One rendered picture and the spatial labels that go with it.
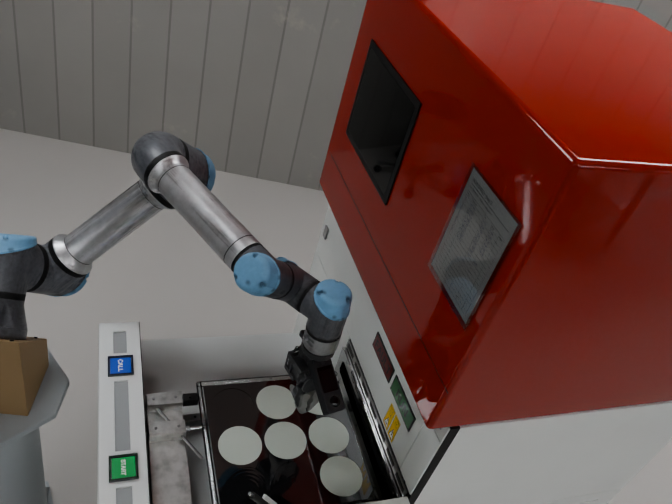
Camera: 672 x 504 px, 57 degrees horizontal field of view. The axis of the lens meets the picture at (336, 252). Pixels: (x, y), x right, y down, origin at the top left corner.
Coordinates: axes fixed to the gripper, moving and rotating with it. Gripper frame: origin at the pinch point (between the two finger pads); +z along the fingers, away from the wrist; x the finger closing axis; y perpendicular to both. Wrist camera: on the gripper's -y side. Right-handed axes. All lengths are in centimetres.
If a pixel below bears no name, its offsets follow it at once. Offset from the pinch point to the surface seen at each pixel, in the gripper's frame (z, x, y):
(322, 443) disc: 10.6, -5.3, -3.3
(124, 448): 4.9, 37.6, 8.5
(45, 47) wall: 36, 0, 287
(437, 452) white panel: -13.0, -13.3, -26.1
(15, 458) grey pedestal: 37, 56, 36
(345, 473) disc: 10.8, -6.5, -12.2
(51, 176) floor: 94, 8, 248
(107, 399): 4.2, 37.7, 21.2
